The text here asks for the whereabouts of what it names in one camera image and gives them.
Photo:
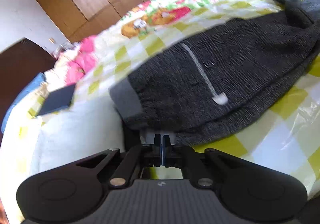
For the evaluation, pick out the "clutter pile by headboard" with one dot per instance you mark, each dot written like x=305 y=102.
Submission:
x=61 y=48

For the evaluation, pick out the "dark grey plaid pants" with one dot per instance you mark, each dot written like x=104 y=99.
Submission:
x=215 y=83

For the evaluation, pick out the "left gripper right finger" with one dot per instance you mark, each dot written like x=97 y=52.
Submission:
x=246 y=189

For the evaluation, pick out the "dark wooden headboard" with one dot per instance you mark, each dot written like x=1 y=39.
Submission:
x=20 y=64

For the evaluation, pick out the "dark blue notebook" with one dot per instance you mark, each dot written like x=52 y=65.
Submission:
x=58 y=100

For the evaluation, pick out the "checkered floral bed quilt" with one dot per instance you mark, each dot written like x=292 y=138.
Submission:
x=285 y=138

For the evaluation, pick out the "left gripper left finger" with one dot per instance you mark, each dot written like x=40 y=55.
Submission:
x=73 y=191

